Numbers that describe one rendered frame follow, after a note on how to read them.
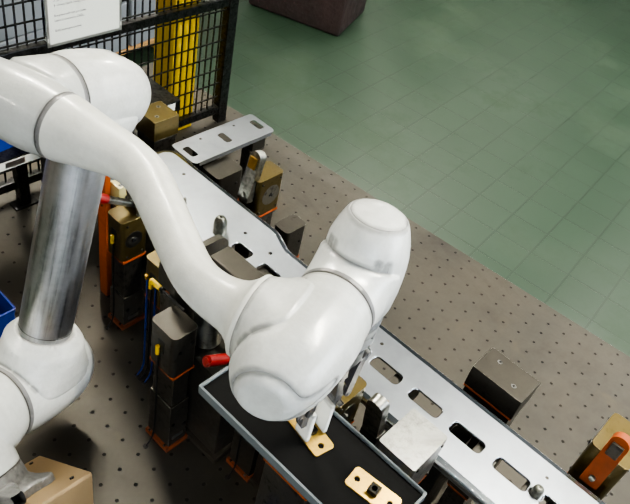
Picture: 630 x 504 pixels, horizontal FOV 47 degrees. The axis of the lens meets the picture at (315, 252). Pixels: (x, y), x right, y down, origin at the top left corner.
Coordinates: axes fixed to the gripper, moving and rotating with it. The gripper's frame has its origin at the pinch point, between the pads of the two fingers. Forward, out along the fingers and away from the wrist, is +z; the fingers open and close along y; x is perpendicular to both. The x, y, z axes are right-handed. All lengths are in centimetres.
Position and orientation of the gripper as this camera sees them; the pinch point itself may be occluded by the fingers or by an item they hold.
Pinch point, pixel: (314, 417)
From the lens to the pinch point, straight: 113.0
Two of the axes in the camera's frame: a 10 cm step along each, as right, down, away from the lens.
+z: -1.8, 7.2, 6.7
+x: -5.8, -6.3, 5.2
